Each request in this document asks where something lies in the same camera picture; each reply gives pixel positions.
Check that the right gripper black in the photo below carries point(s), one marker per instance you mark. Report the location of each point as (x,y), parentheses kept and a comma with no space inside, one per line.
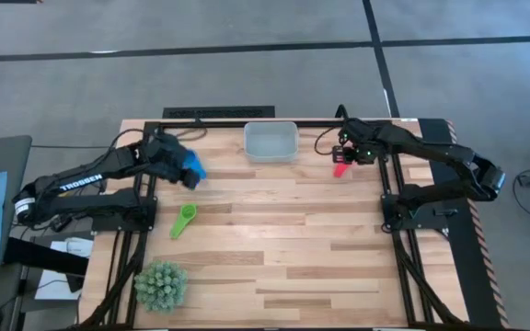
(361,138)

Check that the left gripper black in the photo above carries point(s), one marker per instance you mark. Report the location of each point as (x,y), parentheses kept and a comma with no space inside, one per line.
(166,156)

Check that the pink measuring cup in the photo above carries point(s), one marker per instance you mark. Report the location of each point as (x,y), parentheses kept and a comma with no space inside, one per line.
(340,171)

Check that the blue measuring cup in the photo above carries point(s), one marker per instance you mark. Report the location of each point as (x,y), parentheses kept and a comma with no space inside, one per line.
(192,161)

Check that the green measuring cup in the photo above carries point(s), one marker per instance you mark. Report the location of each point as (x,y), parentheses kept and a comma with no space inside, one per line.
(187,212)

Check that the grey plastic basket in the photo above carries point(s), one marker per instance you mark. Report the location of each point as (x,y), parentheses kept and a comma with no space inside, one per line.
(270,140)

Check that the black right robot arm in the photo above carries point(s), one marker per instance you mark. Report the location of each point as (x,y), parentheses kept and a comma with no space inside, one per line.
(430,147)

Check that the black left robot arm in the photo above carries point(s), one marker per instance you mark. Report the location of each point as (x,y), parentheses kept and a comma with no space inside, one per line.
(81,181)

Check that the black floor vent grille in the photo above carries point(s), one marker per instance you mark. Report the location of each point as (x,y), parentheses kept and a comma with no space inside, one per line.
(219,112)

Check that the green artificial plant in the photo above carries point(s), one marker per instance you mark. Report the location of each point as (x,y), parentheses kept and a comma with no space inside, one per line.
(161,287)

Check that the black bar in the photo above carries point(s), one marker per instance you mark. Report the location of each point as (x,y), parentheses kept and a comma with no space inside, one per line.
(44,257)

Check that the white papers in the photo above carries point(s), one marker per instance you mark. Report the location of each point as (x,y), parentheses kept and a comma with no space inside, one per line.
(51,285)

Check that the grey side table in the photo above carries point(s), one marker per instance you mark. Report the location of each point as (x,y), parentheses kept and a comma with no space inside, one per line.
(16,156)

